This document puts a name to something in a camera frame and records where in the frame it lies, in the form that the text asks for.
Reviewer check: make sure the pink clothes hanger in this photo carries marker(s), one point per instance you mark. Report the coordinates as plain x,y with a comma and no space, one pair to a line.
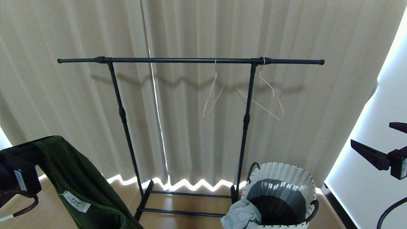
215,66
259,106

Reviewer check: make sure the black clothes rack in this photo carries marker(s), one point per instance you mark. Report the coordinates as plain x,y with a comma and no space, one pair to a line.
175,60

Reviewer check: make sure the pale grey garment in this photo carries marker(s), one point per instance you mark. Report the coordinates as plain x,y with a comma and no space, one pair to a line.
238,216

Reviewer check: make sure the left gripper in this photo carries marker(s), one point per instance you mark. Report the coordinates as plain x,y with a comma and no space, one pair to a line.
9,173

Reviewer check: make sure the green long-sleeved shirt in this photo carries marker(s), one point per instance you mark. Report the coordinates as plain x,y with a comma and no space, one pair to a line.
79,178

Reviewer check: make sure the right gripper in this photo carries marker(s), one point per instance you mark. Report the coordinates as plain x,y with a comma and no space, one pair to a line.
399,163

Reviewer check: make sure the white laundry basket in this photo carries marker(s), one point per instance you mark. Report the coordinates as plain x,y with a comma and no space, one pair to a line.
279,171

